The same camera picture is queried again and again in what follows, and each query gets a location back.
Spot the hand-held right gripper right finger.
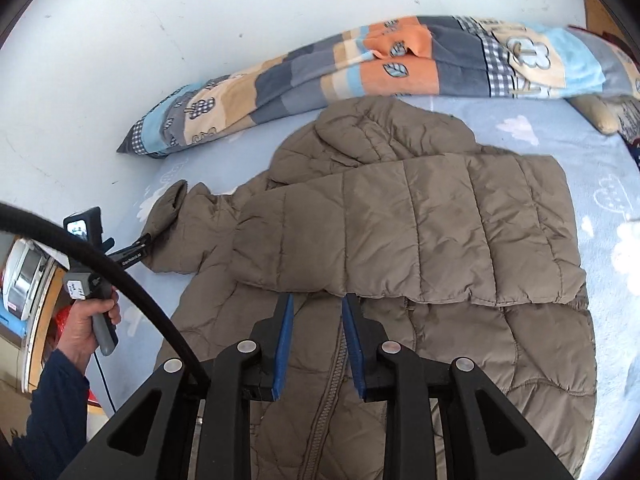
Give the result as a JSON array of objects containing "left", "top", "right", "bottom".
[{"left": 342, "top": 293, "right": 576, "bottom": 480}]

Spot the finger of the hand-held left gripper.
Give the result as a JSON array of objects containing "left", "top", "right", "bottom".
[{"left": 106, "top": 232, "right": 154, "bottom": 267}]

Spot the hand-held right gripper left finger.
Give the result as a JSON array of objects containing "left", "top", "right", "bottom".
[{"left": 57, "top": 293, "right": 295, "bottom": 480}]

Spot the brown puffer jacket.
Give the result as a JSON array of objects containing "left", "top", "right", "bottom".
[{"left": 145, "top": 96, "right": 598, "bottom": 480}]

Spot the person's left hand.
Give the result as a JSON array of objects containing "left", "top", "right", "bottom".
[{"left": 57, "top": 287, "right": 123, "bottom": 376}]

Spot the red bag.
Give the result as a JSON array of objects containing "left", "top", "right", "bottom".
[{"left": 54, "top": 307, "right": 77, "bottom": 342}]

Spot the white appliance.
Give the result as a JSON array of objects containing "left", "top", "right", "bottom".
[{"left": 2, "top": 239, "right": 57, "bottom": 319}]

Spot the wooden furniture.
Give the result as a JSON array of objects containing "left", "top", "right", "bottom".
[{"left": 21, "top": 260, "right": 69, "bottom": 392}]

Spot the patchwork printed blanket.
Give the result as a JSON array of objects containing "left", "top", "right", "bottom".
[{"left": 116, "top": 14, "right": 640, "bottom": 160}]

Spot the light blue printed bed sheet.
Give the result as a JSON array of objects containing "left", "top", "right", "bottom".
[{"left": 97, "top": 95, "right": 640, "bottom": 480}]

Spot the beige pillow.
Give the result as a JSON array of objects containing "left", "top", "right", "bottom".
[{"left": 567, "top": 94, "right": 631, "bottom": 135}]

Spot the navy patterned cloth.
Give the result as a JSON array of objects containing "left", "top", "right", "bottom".
[{"left": 617, "top": 102, "right": 640, "bottom": 171}]

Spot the wooden headboard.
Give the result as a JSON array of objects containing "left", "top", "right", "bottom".
[{"left": 582, "top": 0, "right": 632, "bottom": 47}]

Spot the thick black cable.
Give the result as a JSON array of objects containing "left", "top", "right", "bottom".
[{"left": 0, "top": 201, "right": 211, "bottom": 396}]

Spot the thin black cable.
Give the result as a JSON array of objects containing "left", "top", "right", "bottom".
[{"left": 92, "top": 352, "right": 115, "bottom": 411}]

